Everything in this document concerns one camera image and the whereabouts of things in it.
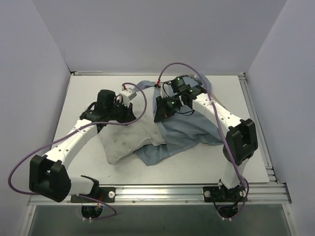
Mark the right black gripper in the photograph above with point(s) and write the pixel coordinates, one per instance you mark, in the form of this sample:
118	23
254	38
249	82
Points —
161	109

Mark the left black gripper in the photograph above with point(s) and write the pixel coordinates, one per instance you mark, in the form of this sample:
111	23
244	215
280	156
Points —
128	114

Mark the white pillow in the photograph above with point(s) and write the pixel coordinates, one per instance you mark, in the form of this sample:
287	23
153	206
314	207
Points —
133	132

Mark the blue pillowcase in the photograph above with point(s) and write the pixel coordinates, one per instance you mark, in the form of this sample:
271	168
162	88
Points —
173	135

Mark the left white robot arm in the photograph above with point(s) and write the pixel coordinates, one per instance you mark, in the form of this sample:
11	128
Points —
48	173

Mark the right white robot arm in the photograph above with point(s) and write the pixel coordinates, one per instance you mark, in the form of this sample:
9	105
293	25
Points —
238	135

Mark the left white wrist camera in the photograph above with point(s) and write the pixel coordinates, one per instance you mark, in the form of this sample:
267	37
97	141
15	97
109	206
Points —
126	95

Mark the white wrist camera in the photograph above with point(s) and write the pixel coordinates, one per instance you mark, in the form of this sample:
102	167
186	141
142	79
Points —
164	89
126	95

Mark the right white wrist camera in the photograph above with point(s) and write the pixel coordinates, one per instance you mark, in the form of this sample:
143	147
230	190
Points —
164	89

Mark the aluminium back rail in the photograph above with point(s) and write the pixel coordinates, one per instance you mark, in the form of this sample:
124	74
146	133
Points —
86	73

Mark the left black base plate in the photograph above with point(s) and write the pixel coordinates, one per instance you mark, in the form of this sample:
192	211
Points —
104	194

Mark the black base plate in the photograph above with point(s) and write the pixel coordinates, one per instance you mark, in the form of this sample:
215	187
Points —
221	194
104	194

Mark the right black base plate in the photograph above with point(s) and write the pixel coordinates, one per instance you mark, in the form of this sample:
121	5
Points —
221	194

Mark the aluminium front rail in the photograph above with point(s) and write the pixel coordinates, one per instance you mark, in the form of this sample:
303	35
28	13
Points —
193	194

